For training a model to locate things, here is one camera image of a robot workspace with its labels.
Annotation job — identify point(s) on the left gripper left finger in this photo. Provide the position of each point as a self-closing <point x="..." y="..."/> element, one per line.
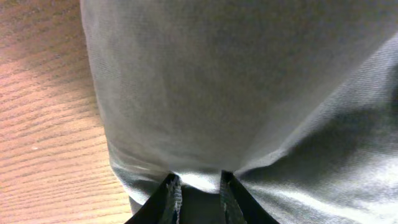
<point x="163" y="207"/>

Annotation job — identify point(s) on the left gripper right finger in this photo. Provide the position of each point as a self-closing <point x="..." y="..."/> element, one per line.
<point x="239" y="206"/>

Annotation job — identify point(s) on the grey shorts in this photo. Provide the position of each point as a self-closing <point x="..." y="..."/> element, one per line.
<point x="296" y="98"/>

